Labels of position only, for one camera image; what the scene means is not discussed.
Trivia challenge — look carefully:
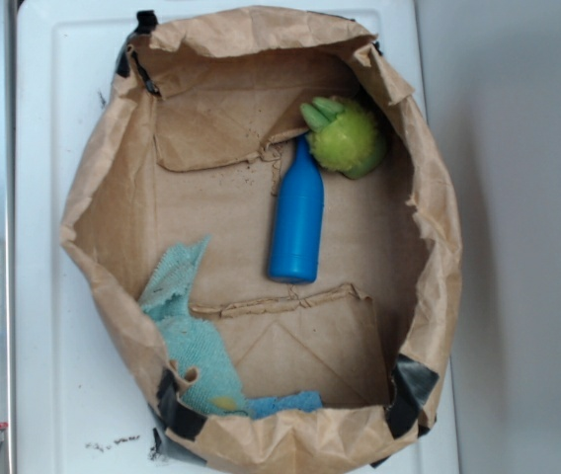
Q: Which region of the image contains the blue plastic bottle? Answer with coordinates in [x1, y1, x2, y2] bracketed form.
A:
[268, 135, 324, 284]

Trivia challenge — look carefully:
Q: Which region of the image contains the green spiky plush toy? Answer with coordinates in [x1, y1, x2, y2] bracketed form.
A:
[299, 97, 387, 180]

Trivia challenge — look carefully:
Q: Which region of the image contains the teal cloth rag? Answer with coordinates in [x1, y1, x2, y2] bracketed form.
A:
[138, 237, 250, 417]

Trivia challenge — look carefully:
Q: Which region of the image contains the brown paper bag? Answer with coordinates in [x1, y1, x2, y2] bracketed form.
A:
[60, 6, 462, 473]

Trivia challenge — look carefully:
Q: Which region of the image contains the blue sponge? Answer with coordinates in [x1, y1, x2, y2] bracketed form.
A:
[248, 391, 323, 420]

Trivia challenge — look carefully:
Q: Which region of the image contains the black tape bottom right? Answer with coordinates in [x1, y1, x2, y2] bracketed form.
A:
[386, 355, 440, 438]

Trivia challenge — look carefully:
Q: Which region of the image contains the black tape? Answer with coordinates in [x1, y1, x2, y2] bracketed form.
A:
[153, 368, 207, 466]
[386, 355, 440, 438]
[116, 10, 161, 97]

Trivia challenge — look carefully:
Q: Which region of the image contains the black tape bottom left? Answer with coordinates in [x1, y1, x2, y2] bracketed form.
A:
[153, 368, 207, 466]

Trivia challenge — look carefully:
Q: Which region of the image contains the black tape top left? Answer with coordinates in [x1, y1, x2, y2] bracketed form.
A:
[116, 10, 161, 97]

